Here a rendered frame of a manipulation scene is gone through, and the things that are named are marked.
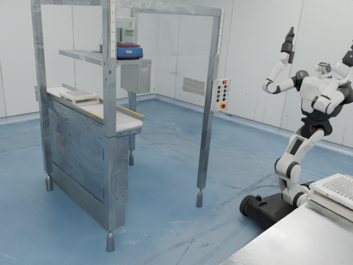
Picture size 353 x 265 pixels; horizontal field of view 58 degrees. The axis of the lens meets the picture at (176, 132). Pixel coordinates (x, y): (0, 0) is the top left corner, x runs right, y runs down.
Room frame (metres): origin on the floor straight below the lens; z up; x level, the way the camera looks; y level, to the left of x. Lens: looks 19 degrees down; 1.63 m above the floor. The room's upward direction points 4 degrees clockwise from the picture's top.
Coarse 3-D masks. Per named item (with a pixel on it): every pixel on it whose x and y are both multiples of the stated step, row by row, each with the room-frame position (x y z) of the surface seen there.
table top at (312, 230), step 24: (288, 216) 1.14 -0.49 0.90; (312, 216) 1.15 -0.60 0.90; (336, 216) 1.17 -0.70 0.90; (264, 240) 0.97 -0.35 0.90; (288, 240) 0.98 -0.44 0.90; (312, 240) 0.99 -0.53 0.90; (336, 240) 1.00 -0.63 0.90; (240, 264) 0.84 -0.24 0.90; (264, 264) 0.85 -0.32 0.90; (288, 264) 0.85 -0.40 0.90; (312, 264) 0.86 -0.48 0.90; (336, 264) 0.87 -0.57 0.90
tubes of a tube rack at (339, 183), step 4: (340, 180) 1.35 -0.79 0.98; (344, 180) 1.36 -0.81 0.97; (348, 180) 1.35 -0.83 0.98; (328, 184) 1.30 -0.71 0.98; (332, 184) 1.31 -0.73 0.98; (336, 184) 1.31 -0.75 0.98; (340, 184) 1.31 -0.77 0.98; (344, 184) 1.31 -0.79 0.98; (348, 184) 1.31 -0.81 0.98; (352, 184) 1.32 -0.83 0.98; (336, 188) 1.26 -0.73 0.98; (340, 188) 1.28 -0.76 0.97; (344, 188) 1.27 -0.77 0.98; (348, 188) 1.29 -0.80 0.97; (352, 188) 1.27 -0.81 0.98; (344, 192) 1.23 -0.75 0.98; (352, 192) 1.24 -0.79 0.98; (352, 196) 1.20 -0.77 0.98
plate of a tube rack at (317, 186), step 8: (336, 176) 1.41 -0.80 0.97; (344, 176) 1.42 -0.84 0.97; (312, 184) 1.31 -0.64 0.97; (320, 184) 1.31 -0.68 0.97; (320, 192) 1.26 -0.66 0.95; (328, 192) 1.24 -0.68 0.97; (336, 192) 1.24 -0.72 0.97; (336, 200) 1.20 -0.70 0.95; (344, 200) 1.18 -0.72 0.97; (352, 200) 1.18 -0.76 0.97; (352, 208) 1.14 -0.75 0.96
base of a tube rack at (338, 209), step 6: (318, 192) 1.32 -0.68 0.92; (312, 198) 1.29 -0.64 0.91; (318, 198) 1.26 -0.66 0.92; (324, 198) 1.27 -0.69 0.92; (330, 198) 1.27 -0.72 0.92; (324, 204) 1.24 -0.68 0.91; (330, 204) 1.22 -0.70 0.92; (336, 204) 1.22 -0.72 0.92; (336, 210) 1.19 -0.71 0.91; (342, 210) 1.17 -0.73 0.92; (348, 210) 1.18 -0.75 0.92; (348, 216) 1.15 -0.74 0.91
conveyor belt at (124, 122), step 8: (48, 88) 3.01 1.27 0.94; (56, 88) 3.03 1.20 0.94; (64, 88) 3.05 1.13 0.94; (96, 104) 2.55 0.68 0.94; (96, 112) 2.32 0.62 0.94; (120, 112) 2.37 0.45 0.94; (120, 120) 2.15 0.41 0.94; (128, 120) 2.17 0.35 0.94; (136, 120) 2.18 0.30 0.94; (120, 128) 2.04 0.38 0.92; (128, 128) 2.09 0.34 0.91
